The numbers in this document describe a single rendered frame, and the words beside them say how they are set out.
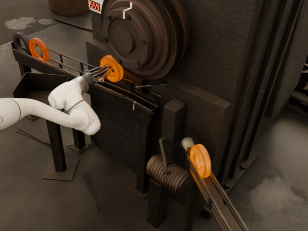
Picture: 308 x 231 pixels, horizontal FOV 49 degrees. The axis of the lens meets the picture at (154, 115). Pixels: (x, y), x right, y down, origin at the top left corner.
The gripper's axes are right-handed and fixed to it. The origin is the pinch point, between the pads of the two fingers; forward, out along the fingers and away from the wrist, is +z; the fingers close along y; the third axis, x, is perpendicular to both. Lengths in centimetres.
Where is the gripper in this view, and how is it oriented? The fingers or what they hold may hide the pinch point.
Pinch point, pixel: (111, 66)
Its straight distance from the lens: 192.3
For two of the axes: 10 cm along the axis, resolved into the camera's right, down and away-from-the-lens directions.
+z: 6.2, -5.1, 5.9
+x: 0.2, -7.5, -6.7
